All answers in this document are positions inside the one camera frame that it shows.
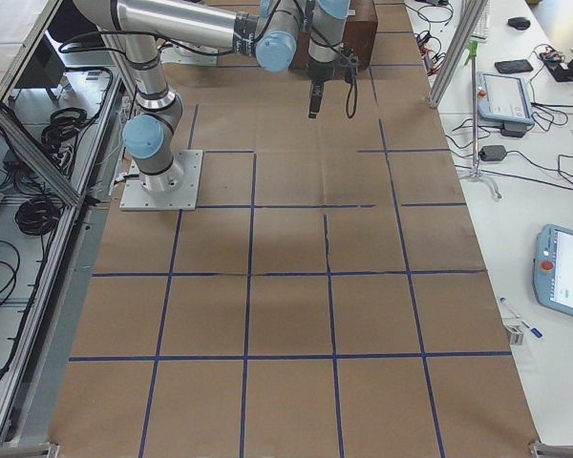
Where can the aluminium frame post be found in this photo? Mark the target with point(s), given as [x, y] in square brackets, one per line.
[472, 12]

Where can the black computer mouse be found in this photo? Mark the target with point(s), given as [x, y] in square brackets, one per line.
[520, 23]

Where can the blue teach pendant far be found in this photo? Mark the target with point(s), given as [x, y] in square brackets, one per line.
[503, 98]

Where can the blue white pen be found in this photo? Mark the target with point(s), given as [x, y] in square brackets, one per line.
[533, 329]

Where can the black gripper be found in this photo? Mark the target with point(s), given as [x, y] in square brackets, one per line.
[321, 70]

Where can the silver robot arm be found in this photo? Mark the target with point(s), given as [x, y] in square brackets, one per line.
[143, 29]

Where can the metal stand with green clip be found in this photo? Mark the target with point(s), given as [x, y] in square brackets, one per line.
[475, 174]

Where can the dark wooden drawer box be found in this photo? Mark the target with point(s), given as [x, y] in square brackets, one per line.
[359, 35]

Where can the black phone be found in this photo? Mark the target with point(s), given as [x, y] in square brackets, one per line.
[513, 66]

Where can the black power adapter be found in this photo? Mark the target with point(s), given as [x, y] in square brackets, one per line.
[492, 153]

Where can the blue teach pendant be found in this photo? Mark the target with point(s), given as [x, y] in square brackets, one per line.
[553, 268]
[503, 98]

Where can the blue teach pendant near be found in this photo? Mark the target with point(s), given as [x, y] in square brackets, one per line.
[553, 268]

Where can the brown paper table mat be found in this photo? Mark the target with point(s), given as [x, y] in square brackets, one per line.
[327, 298]

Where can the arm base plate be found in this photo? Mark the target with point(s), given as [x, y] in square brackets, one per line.
[176, 189]

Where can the small metal binder clip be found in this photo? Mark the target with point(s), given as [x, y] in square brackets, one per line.
[514, 334]

